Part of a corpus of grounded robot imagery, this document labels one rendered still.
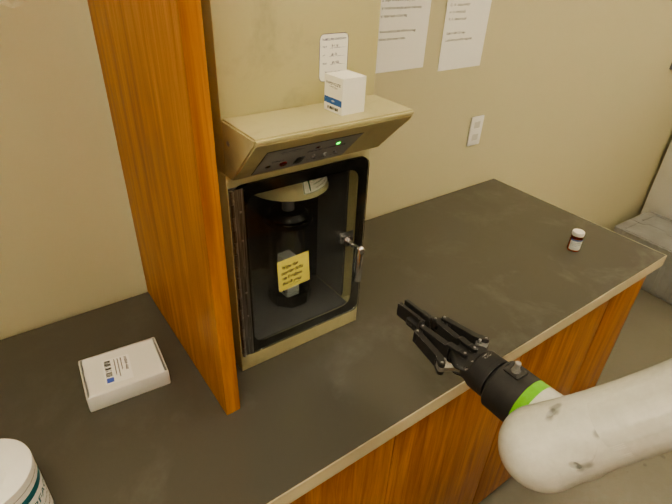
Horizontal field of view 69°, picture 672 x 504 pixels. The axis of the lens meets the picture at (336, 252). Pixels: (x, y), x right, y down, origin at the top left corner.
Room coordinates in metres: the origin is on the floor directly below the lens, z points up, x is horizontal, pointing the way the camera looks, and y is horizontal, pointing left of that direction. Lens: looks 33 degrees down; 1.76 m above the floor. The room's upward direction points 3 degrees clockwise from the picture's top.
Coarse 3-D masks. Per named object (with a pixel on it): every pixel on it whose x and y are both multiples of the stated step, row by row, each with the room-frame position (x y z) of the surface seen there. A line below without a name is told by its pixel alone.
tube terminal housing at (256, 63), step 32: (224, 0) 0.79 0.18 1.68; (256, 0) 0.82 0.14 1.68; (288, 0) 0.85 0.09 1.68; (320, 0) 0.89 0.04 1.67; (352, 0) 0.93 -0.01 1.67; (224, 32) 0.79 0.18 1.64; (256, 32) 0.82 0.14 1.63; (288, 32) 0.85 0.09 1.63; (320, 32) 0.89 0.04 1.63; (352, 32) 0.93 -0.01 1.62; (224, 64) 0.78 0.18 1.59; (256, 64) 0.82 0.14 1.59; (288, 64) 0.85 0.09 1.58; (352, 64) 0.93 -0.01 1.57; (224, 96) 0.78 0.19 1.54; (256, 96) 0.82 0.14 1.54; (288, 96) 0.85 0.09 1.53; (320, 96) 0.89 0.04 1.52; (224, 160) 0.78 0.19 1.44; (320, 160) 0.89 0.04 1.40; (224, 192) 0.78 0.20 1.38; (224, 224) 0.79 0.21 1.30; (352, 320) 0.96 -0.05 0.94; (256, 352) 0.80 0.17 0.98
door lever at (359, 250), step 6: (348, 240) 0.92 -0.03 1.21; (354, 246) 0.90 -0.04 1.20; (360, 246) 0.89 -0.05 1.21; (360, 252) 0.88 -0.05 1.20; (354, 258) 0.89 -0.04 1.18; (360, 258) 0.89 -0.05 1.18; (354, 264) 0.89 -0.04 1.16; (360, 264) 0.89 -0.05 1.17; (354, 270) 0.89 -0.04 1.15; (360, 270) 0.89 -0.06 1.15; (354, 276) 0.89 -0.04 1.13; (360, 276) 0.89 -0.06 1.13
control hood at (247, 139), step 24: (240, 120) 0.77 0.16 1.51; (264, 120) 0.78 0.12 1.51; (288, 120) 0.78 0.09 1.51; (312, 120) 0.79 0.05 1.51; (336, 120) 0.79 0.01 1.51; (360, 120) 0.81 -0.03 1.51; (384, 120) 0.84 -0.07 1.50; (240, 144) 0.72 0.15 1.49; (264, 144) 0.70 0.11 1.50; (288, 144) 0.73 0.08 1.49; (360, 144) 0.89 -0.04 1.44; (240, 168) 0.73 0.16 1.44
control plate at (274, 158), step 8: (352, 136) 0.83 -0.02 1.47; (312, 144) 0.77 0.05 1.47; (320, 144) 0.79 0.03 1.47; (328, 144) 0.81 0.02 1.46; (344, 144) 0.84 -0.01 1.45; (272, 152) 0.73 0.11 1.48; (280, 152) 0.74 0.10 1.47; (288, 152) 0.76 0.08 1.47; (296, 152) 0.77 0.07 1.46; (304, 152) 0.79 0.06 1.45; (312, 152) 0.81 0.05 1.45; (320, 152) 0.82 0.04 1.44; (328, 152) 0.84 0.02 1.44; (264, 160) 0.74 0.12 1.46; (272, 160) 0.75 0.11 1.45; (280, 160) 0.77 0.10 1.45; (288, 160) 0.79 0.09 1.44; (304, 160) 0.82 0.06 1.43; (312, 160) 0.84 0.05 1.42; (256, 168) 0.75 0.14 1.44; (264, 168) 0.77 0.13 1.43; (272, 168) 0.78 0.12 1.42; (280, 168) 0.80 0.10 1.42
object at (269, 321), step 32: (352, 160) 0.93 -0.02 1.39; (256, 192) 0.80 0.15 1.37; (288, 192) 0.84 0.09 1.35; (320, 192) 0.88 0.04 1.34; (352, 192) 0.93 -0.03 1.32; (256, 224) 0.80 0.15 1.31; (288, 224) 0.84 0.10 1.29; (320, 224) 0.88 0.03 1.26; (352, 224) 0.93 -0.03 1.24; (256, 256) 0.79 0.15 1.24; (288, 256) 0.84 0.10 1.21; (320, 256) 0.88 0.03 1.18; (352, 256) 0.94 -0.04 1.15; (256, 288) 0.79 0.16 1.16; (288, 288) 0.84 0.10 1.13; (320, 288) 0.89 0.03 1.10; (352, 288) 0.94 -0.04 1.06; (256, 320) 0.79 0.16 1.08; (288, 320) 0.83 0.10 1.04; (320, 320) 0.89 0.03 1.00
